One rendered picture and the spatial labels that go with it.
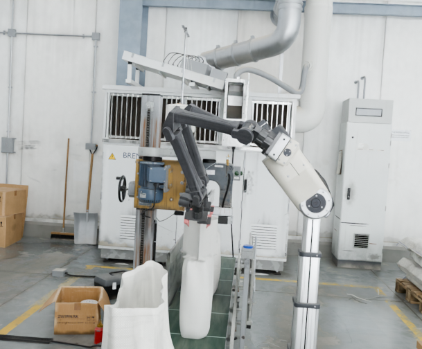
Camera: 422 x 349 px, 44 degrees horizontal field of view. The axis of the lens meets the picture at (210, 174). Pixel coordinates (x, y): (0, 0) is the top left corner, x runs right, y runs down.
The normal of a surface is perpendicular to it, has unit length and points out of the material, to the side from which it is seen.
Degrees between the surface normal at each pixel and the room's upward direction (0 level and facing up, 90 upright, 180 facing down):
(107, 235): 90
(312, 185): 115
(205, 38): 90
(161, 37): 90
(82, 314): 90
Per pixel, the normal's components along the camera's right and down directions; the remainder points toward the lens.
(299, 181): 0.27, 0.48
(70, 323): 0.18, 0.06
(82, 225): -0.06, -0.19
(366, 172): -0.07, 0.05
